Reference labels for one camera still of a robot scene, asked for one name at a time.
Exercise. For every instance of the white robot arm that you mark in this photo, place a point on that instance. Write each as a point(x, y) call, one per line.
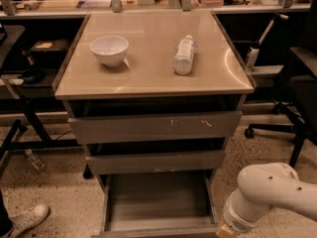
point(262, 189)

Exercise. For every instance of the white ceramic bowl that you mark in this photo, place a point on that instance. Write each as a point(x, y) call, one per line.
point(110, 50)

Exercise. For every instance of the clear plastic water bottle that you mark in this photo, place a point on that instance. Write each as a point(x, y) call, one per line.
point(183, 59)

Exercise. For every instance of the grey middle drawer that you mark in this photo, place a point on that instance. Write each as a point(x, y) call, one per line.
point(156, 156)

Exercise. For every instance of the grey top drawer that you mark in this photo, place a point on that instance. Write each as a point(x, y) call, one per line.
point(152, 119)

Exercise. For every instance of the plastic bottle on floor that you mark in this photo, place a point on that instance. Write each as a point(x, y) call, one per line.
point(35, 160)

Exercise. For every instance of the white sneaker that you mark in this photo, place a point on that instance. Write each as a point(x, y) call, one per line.
point(13, 226)

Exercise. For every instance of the tan foam-tipped end effector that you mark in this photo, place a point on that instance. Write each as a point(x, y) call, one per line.
point(238, 221)

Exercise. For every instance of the grey drawer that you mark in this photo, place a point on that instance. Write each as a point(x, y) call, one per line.
point(152, 119)
point(156, 156)
point(159, 205)

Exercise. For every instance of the black case with label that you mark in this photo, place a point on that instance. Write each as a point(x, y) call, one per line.
point(54, 50)

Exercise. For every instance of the grey drawer cabinet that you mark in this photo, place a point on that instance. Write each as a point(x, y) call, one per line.
point(147, 71)

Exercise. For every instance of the black office chair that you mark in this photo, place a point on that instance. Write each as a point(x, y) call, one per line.
point(296, 85)

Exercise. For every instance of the grey bottom drawer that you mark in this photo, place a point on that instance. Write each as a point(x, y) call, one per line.
point(159, 205)

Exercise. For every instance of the white spray bottle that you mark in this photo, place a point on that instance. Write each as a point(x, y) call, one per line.
point(252, 56)

